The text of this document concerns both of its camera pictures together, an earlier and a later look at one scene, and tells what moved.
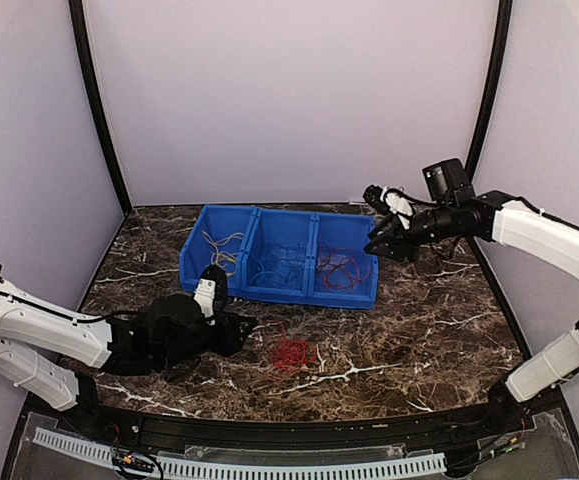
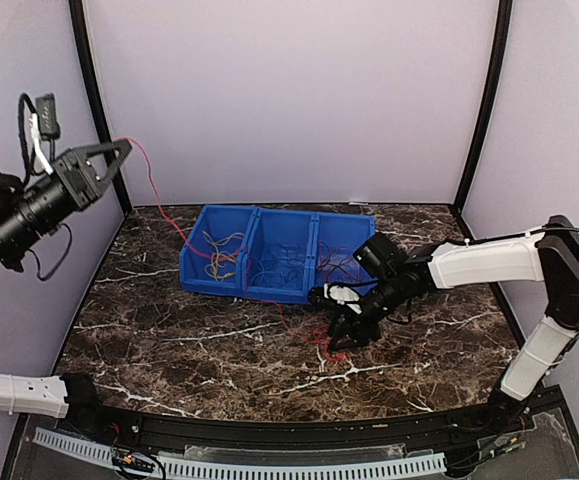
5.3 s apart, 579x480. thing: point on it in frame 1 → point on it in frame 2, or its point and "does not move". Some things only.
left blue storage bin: x=218 y=237 does not move
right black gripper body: x=442 y=223 → x=356 y=322
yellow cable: x=223 y=256 does not move
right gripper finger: x=389 y=249 → x=347 y=338
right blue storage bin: x=344 y=274 does not move
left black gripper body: x=228 y=336 → x=72 y=174
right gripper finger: x=383 y=225 → x=340 y=324
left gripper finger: x=242 y=319 → x=122 y=155
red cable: x=287 y=352 → x=253 y=298
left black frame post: x=83 y=48 does not move
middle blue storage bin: x=276 y=256 does not move
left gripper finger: x=238 y=344 → x=114 y=151
